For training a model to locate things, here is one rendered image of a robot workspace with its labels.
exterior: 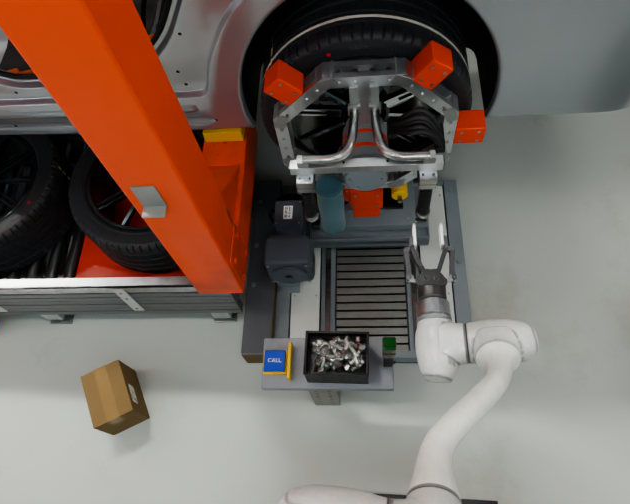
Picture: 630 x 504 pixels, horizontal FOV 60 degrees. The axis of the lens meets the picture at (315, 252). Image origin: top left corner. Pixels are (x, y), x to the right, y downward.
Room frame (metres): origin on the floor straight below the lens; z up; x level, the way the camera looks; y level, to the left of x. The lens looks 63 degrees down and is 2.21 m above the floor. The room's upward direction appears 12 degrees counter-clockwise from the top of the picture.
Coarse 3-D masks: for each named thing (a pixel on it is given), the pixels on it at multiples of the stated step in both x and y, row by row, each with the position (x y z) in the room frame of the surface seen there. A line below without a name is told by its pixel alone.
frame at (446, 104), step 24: (312, 72) 1.13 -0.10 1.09; (336, 72) 1.10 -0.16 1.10; (360, 72) 1.06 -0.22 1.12; (384, 72) 1.04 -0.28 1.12; (408, 72) 1.03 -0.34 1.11; (312, 96) 1.07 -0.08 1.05; (432, 96) 1.00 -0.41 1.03; (456, 96) 1.04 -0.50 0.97; (288, 120) 1.09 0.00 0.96; (456, 120) 0.99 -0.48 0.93; (288, 144) 1.09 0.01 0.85; (432, 144) 1.05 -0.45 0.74
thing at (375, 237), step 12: (312, 228) 1.17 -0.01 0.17; (420, 228) 1.07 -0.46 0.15; (312, 240) 1.11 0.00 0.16; (324, 240) 1.10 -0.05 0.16; (336, 240) 1.09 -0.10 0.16; (348, 240) 1.08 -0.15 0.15; (360, 240) 1.07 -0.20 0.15; (372, 240) 1.06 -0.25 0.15; (384, 240) 1.05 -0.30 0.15; (396, 240) 1.04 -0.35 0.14; (408, 240) 1.03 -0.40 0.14; (420, 240) 1.02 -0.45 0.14
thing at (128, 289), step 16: (0, 288) 1.07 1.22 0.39; (16, 288) 1.05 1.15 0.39; (32, 288) 1.04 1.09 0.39; (48, 288) 1.02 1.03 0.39; (64, 288) 1.01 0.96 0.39; (80, 288) 0.99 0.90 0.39; (96, 288) 0.98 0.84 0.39; (112, 288) 0.97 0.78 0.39; (128, 288) 0.95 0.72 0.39; (144, 288) 0.94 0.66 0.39; (160, 288) 0.93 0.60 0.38; (176, 288) 0.91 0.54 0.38; (192, 288) 0.90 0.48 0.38; (128, 304) 0.96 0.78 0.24
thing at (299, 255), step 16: (288, 208) 1.13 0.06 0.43; (288, 224) 1.06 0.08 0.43; (304, 224) 1.09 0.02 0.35; (272, 240) 1.02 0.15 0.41; (288, 240) 1.00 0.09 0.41; (304, 240) 0.99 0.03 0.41; (272, 256) 0.95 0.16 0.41; (288, 256) 0.93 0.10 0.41; (304, 256) 0.92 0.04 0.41; (272, 272) 0.91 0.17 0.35; (288, 272) 0.89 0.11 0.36; (304, 272) 0.88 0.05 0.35; (288, 288) 0.95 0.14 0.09
